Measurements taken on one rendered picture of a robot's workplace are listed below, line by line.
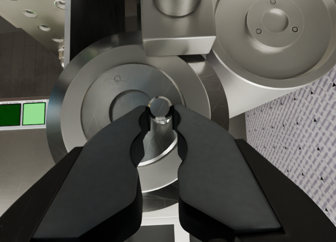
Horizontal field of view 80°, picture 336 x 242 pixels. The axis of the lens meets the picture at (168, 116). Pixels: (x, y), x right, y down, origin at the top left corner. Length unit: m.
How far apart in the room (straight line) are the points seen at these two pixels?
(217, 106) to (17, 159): 0.52
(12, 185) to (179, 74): 0.53
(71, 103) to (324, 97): 0.23
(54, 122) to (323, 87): 0.25
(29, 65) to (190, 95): 2.47
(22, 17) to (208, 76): 0.39
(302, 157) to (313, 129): 0.04
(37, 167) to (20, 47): 2.24
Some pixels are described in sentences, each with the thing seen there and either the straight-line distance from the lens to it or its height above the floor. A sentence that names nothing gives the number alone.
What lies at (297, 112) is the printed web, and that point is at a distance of 0.28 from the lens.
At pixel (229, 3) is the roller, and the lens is 0.21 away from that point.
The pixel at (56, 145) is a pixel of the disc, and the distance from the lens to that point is 0.18.
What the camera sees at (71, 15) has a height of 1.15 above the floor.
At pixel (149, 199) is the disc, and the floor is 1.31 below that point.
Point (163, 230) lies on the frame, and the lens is 0.61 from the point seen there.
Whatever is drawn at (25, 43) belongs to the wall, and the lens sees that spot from 2.72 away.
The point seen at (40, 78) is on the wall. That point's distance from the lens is 2.45.
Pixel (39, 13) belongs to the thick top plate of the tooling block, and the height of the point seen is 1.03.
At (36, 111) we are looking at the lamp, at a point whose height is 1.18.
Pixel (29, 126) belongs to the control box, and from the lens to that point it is 0.59.
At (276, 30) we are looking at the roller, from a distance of 0.21.
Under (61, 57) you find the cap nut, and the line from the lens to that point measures 0.58.
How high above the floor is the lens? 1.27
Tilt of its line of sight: 8 degrees down
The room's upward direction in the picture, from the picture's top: 177 degrees clockwise
